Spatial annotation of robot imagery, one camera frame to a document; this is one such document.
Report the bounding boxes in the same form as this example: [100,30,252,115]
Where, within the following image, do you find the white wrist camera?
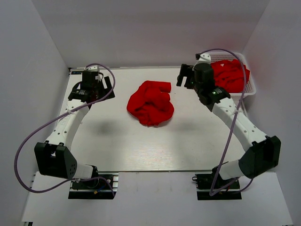
[85,65,99,72]
[196,53,211,64]

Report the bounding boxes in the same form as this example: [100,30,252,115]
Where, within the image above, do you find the white plastic basket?
[209,51,256,97]

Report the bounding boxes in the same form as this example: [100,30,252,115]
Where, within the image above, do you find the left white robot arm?
[34,70,115,188]

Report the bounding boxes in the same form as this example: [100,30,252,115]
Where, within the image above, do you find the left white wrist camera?
[85,65,99,72]

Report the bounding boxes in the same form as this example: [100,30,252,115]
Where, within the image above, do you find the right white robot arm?
[176,63,281,188]

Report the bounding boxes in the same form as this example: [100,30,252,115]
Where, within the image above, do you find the red shirts in basket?
[211,59,244,93]

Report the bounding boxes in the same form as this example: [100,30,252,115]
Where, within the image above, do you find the red t shirt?
[127,81,174,127]

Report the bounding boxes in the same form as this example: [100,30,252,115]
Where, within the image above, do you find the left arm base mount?
[68,172,119,200]

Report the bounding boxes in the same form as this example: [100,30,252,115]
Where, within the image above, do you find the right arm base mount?
[192,173,242,201]

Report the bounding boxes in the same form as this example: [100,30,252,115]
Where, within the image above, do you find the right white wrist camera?
[196,53,211,64]

